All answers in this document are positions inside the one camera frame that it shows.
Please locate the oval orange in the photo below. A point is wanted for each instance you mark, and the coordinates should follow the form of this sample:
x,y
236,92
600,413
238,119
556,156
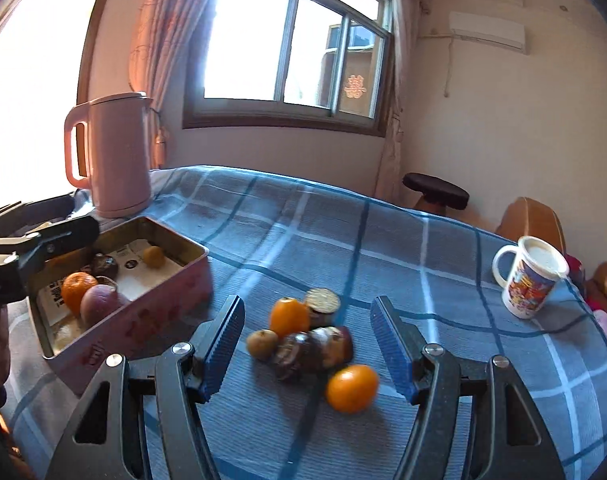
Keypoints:
x,y
288,317

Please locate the white mug lid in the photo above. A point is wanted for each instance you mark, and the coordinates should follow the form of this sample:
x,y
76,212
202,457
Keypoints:
x,y
546,257

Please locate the narrow pink curtain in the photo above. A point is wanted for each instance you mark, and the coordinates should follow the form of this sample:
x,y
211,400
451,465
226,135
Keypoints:
x,y
396,150

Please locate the wooden framed sliding window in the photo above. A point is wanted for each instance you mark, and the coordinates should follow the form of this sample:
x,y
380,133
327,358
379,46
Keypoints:
x,y
243,35

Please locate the red paper window sticker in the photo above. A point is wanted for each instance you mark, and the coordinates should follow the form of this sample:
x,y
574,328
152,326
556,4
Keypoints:
x,y
355,87

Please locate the round orange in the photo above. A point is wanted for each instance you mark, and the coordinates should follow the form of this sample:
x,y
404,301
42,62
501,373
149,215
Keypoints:
x,y
75,287
352,389

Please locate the maroon passion fruit white patch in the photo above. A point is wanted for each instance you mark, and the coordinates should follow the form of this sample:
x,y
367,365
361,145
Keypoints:
x,y
336,345

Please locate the white air conditioner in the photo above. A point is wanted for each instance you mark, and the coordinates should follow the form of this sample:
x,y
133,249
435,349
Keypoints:
x,y
488,30

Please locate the pink floral cushion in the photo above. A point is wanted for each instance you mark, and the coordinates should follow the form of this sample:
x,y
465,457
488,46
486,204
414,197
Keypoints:
x,y
606,327

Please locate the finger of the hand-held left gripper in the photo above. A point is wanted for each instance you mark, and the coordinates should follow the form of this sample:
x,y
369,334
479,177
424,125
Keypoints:
x,y
48,207
68,237

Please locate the black round stool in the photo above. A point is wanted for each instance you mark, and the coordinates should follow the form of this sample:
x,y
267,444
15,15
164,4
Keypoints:
x,y
433,187

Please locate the wide pink curtain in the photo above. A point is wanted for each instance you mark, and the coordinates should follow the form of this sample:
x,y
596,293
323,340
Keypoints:
x,y
163,35

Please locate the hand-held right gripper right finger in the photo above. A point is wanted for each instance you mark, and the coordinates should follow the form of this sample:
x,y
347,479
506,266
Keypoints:
x,y
391,345

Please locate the wooden framed balcony window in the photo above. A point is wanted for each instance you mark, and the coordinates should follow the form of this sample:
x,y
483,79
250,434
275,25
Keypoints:
x,y
33,85

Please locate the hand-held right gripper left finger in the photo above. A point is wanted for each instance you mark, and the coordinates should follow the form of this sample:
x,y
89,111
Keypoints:
x,y
223,345

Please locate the dark jar with speckled lid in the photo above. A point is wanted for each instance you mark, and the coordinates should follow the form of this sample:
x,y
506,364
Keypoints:
x,y
322,300

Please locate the dark maroon passion fruit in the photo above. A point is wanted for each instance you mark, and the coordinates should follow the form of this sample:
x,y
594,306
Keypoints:
x,y
293,357
104,266

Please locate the purple round fruit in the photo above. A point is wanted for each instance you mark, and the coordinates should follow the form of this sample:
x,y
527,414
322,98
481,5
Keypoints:
x,y
100,305

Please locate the yellow pear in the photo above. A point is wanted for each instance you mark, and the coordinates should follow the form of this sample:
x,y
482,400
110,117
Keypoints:
x,y
153,257

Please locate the blue plaid tablecloth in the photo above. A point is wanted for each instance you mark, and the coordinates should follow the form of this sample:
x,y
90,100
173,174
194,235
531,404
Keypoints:
x,y
308,240

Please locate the curtain tassel tieback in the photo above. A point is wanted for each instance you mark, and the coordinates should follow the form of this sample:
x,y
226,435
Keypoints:
x,y
159,145

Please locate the wooden chair back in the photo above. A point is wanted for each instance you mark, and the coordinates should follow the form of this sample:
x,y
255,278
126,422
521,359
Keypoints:
x,y
528,220

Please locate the pink electric kettle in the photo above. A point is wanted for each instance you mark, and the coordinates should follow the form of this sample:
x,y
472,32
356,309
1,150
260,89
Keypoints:
x,y
118,160

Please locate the white printed mug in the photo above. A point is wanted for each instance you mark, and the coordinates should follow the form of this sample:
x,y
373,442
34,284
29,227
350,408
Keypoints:
x,y
528,295

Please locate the brown pear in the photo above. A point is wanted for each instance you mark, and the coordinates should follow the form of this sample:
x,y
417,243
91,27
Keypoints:
x,y
262,345

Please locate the pink tin box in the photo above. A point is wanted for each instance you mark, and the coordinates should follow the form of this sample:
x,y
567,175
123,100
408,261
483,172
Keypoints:
x,y
148,325

